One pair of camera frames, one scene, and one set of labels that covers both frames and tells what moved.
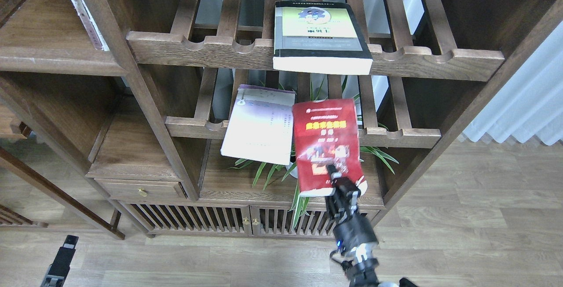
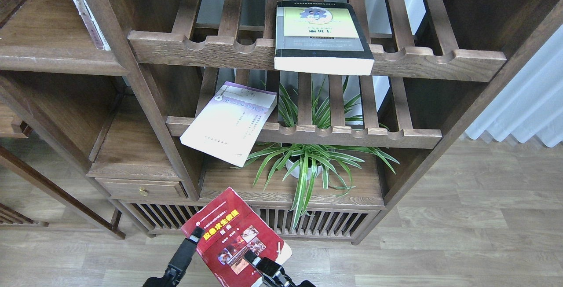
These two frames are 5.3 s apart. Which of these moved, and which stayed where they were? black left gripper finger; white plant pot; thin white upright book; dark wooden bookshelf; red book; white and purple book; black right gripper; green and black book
Moved: white and purple book; red book; black right gripper; black left gripper finger
Stayed: white plant pot; thin white upright book; dark wooden bookshelf; green and black book
